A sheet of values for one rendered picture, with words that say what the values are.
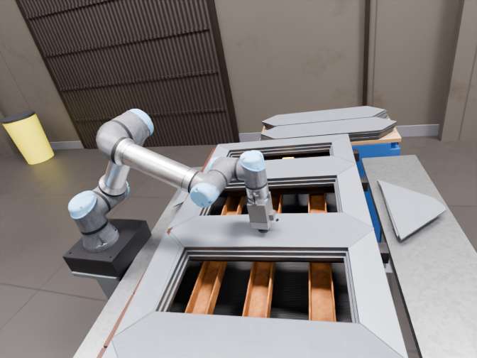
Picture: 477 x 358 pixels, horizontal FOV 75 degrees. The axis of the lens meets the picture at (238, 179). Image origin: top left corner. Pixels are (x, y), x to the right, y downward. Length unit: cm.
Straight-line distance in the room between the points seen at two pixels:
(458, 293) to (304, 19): 286
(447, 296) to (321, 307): 37
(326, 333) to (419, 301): 35
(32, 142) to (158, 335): 463
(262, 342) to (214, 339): 12
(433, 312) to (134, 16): 380
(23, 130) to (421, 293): 501
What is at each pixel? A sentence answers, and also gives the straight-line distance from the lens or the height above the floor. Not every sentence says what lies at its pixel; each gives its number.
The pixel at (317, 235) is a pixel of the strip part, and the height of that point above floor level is 86.
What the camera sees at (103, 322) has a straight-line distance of 134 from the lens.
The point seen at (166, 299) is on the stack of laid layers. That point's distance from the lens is 106.
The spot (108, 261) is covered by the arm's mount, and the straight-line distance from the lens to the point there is 142.
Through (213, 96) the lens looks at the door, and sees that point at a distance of 385.
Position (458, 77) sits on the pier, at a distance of 356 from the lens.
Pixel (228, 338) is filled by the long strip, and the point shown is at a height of 86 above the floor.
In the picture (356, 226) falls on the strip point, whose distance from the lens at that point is 115.
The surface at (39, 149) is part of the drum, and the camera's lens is 541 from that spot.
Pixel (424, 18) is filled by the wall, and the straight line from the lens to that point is 354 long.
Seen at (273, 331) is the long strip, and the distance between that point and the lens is 88.
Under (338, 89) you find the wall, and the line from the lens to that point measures 361.
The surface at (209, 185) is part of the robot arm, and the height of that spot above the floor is 114.
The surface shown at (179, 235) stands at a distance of 123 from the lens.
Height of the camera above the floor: 160
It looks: 30 degrees down
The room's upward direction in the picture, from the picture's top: 11 degrees counter-clockwise
